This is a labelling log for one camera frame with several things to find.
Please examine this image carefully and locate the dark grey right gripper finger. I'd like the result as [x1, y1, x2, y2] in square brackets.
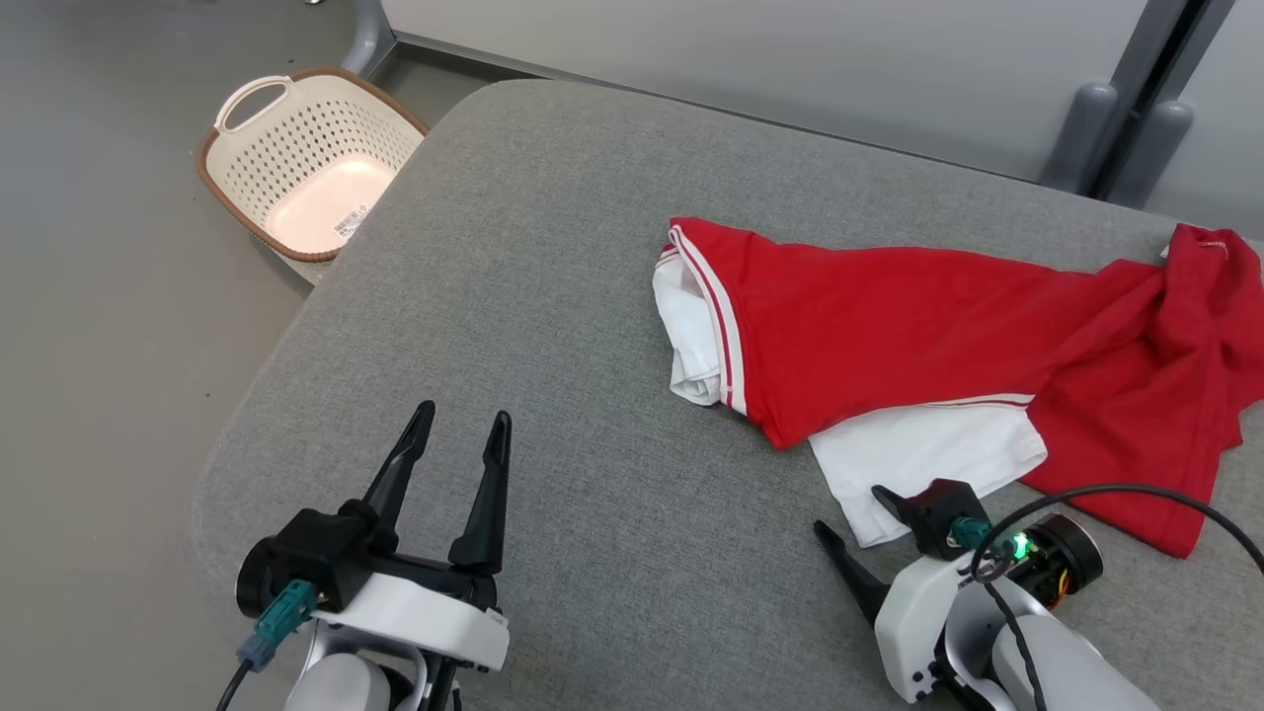
[814, 520, 892, 627]
[871, 484, 924, 539]

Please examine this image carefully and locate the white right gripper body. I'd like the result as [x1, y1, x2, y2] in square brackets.
[873, 554, 988, 705]

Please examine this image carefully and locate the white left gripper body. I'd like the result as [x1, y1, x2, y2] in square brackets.
[311, 552, 513, 672]

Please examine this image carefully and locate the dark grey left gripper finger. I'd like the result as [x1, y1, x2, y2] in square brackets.
[448, 411, 514, 577]
[363, 399, 436, 554]

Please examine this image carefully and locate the red white basketball jersey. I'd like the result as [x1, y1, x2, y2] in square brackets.
[652, 215, 1264, 561]

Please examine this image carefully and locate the cream perforated laundry basket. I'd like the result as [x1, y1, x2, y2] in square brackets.
[196, 65, 431, 264]

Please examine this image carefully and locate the curved grey partition leg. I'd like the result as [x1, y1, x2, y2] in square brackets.
[341, 0, 398, 78]

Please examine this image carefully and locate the braided black right arm cable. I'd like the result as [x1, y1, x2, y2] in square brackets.
[973, 573, 1048, 711]

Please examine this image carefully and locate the teal left camera connector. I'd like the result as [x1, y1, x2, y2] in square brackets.
[235, 580, 319, 674]

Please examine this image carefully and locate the thin black left camera cable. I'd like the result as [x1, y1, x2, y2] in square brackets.
[214, 660, 256, 711]

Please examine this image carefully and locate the thin black camera cable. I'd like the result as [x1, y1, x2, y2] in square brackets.
[968, 483, 1264, 584]
[214, 660, 256, 711]

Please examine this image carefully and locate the thin black right camera cable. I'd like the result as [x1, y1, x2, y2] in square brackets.
[968, 483, 1264, 584]

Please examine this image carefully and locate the grey cylindrical post foot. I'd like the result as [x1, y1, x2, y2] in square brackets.
[1106, 99, 1196, 210]
[1042, 82, 1120, 194]

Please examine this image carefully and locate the grey partition post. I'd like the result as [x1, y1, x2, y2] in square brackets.
[1081, 0, 1235, 198]

